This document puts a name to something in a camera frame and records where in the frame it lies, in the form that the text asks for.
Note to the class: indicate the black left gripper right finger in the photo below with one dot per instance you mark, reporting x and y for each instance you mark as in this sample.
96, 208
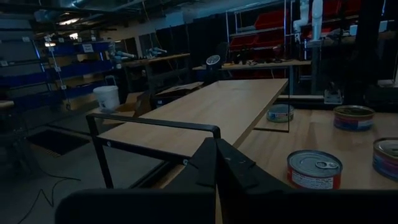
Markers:
242, 186

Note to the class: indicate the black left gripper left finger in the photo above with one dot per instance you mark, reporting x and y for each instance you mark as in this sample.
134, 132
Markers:
199, 174

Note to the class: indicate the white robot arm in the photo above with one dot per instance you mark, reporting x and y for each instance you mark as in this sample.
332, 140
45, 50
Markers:
316, 18

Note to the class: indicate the pale blue robot arm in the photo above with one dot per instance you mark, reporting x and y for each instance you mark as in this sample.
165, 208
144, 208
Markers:
126, 55
156, 51

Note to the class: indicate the green-label tuna can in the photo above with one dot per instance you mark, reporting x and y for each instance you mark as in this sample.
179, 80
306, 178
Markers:
278, 116

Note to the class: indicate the flat cardboard sheet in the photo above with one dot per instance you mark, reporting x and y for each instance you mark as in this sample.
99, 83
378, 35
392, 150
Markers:
180, 88

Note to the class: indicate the open cardboard box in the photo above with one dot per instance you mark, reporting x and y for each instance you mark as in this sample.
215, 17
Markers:
130, 105

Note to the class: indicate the white plastic bucket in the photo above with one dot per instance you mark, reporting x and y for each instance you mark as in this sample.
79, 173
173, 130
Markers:
106, 97

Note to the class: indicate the wooden workbench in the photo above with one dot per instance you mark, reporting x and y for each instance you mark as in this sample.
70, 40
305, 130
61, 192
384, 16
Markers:
155, 59
264, 64

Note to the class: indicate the white grey machine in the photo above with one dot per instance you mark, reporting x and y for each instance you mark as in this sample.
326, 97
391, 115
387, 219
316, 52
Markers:
332, 96

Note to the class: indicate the dark floor mat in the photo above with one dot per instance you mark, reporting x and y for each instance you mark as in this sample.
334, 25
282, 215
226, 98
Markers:
57, 141

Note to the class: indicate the metal rack with red bins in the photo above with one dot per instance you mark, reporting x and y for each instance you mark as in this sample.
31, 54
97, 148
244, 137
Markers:
264, 31

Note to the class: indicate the blue bin storage shelving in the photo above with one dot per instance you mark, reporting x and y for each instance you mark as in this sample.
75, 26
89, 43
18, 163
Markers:
77, 70

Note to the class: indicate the ceiling light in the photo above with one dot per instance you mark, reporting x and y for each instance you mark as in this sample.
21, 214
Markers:
68, 21

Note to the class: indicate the wooden shelf with black frame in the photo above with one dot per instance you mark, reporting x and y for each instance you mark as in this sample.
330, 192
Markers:
202, 109

